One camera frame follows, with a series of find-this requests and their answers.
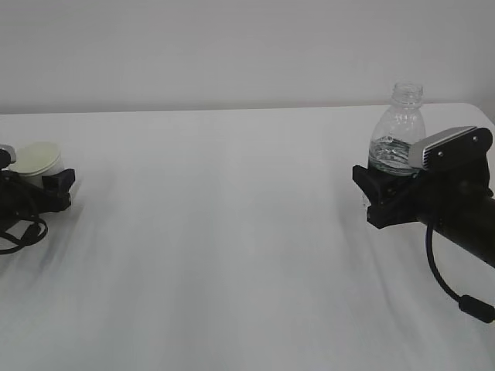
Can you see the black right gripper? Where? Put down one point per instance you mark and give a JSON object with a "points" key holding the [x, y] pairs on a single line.
{"points": [[459, 202]]}

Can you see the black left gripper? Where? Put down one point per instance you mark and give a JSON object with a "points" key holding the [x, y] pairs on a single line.
{"points": [[20, 198]]}

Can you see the white paper cup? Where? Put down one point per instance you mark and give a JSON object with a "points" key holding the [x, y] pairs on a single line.
{"points": [[37, 160]]}

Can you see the clear green-label water bottle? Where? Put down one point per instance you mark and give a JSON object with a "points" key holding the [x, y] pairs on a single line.
{"points": [[400, 126]]}

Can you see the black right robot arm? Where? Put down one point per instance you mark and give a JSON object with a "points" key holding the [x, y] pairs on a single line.
{"points": [[459, 202]]}

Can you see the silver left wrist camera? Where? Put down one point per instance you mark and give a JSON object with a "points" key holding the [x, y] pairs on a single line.
{"points": [[7, 156]]}

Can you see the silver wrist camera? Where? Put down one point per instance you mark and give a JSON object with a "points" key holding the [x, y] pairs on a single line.
{"points": [[450, 148], [7, 156]]}

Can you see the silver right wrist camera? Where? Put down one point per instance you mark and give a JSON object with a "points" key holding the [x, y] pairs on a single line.
{"points": [[450, 148]]}

